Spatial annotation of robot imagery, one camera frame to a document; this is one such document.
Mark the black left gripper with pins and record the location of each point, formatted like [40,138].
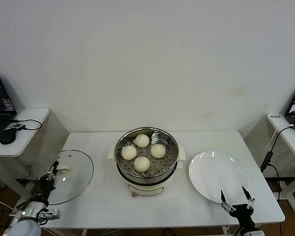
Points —
[46,188]

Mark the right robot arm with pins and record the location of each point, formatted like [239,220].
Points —
[247,229]

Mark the black laptop dark screen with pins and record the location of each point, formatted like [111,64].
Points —
[0,98]

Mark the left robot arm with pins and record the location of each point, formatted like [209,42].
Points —
[24,226]

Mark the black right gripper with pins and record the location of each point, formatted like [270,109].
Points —
[243,214]

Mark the white steamed baozi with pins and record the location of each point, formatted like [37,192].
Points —
[129,152]
[141,164]
[158,150]
[142,140]

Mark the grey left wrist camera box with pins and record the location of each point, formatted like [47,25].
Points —
[51,213]

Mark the white round plate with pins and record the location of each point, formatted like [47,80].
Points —
[218,174]

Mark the small black usb hub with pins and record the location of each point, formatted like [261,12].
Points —
[19,126]

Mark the black computer mouse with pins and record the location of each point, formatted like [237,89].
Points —
[7,136]

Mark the small white printed label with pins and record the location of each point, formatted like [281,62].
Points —
[275,116]

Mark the white side table labelled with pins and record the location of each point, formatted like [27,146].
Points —
[292,145]

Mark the perforated steel steamer basket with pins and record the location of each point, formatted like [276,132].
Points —
[169,150]

